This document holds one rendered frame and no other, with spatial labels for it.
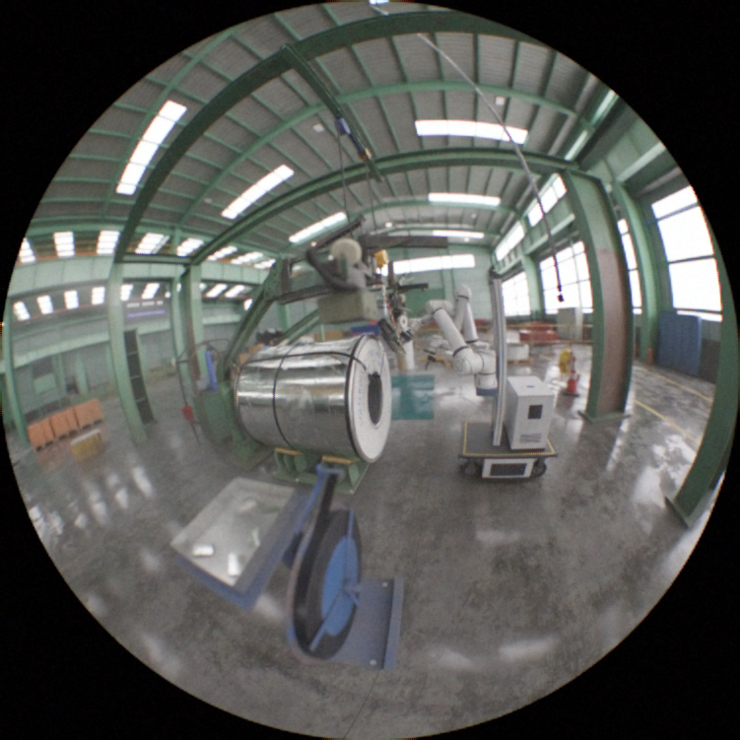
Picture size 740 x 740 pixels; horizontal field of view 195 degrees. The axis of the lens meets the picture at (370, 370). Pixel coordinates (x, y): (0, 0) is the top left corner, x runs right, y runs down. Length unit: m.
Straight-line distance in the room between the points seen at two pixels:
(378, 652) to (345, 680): 0.25
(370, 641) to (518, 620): 0.79
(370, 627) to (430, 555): 0.63
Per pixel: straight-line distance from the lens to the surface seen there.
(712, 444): 2.59
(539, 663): 1.59
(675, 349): 9.85
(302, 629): 0.64
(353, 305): 0.84
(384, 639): 1.44
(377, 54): 11.92
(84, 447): 6.40
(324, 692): 1.49
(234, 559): 0.58
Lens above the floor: 1.43
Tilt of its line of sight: 11 degrees down
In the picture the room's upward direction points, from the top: 7 degrees counter-clockwise
